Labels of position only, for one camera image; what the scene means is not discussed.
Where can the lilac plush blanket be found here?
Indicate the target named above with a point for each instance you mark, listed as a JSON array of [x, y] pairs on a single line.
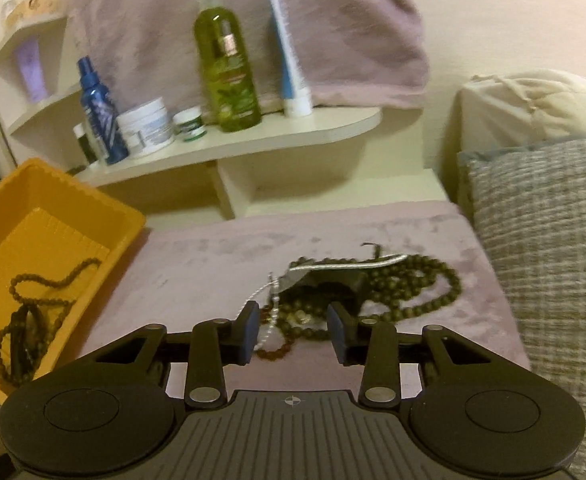
[[213, 260]]

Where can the black wrist band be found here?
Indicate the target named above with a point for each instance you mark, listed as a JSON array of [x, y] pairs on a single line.
[[333, 280]]

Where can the cream shelf unit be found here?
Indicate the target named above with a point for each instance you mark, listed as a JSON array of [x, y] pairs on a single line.
[[253, 145]]

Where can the grey checked pillow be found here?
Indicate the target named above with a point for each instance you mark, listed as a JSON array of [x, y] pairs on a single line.
[[553, 260]]

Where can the white cream jar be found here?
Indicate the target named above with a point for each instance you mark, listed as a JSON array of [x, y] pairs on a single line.
[[145, 127]]

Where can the blue spray bottle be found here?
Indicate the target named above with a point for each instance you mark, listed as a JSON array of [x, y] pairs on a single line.
[[100, 110]]

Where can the mauve hanging towel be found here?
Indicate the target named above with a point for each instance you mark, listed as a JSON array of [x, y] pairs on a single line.
[[323, 25]]

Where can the cream pillow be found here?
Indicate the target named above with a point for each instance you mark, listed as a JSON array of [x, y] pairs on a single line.
[[533, 105]]

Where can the white and black lip balm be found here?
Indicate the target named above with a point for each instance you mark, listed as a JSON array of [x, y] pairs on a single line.
[[87, 145]]

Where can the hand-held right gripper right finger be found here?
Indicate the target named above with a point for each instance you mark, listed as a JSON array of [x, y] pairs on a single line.
[[337, 334]]

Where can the green spray bottle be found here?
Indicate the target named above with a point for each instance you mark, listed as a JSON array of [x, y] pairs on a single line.
[[225, 70]]

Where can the small green-labelled jar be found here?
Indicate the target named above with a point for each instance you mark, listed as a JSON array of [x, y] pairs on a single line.
[[190, 125]]

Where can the blue and white tube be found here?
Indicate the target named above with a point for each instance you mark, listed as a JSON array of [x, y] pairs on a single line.
[[290, 70]]

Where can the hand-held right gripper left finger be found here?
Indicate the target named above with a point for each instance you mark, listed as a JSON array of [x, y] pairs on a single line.
[[248, 334]]

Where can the purple tube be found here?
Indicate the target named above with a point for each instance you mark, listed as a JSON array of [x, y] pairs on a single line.
[[33, 72]]

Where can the orange plastic tray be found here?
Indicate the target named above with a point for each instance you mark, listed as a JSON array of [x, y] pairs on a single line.
[[48, 230]]

